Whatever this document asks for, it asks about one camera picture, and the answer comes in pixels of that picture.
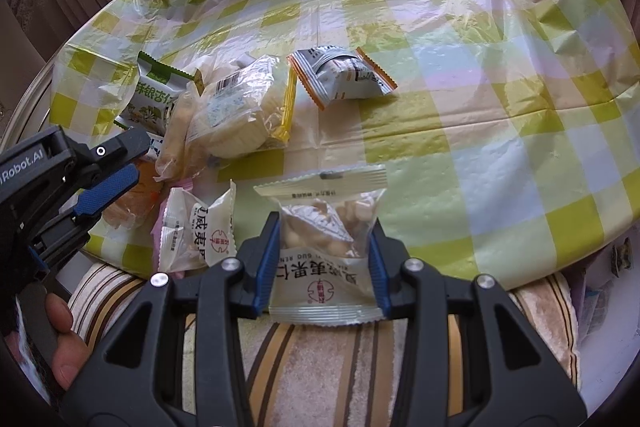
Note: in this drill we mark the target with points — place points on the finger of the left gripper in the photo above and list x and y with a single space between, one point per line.
108 157
92 202

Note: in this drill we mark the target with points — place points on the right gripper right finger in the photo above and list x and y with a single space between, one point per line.
471 357

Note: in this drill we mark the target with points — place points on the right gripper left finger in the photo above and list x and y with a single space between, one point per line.
173 357

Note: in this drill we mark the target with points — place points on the green white ginkgo snack packet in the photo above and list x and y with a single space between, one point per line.
158 89

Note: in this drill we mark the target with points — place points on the white macadamia nut snack packet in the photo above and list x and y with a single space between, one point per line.
326 218

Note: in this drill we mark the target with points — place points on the left hand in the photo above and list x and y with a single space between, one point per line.
71 352

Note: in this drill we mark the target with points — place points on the clear packet orange snack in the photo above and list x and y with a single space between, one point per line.
132 208

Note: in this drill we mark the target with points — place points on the clear packet beige sticks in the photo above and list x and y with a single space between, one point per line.
173 162

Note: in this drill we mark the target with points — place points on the white red-logo snack packet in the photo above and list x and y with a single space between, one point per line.
190 235

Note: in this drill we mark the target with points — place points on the striped beige cushion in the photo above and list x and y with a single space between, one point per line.
301 375

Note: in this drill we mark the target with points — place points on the clear bag white cakes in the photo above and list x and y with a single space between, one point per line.
250 109

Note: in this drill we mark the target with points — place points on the green checkered plastic tablecloth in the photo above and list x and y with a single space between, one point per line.
511 142

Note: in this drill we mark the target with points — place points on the grey orange-edged snack packet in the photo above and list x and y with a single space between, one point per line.
332 73

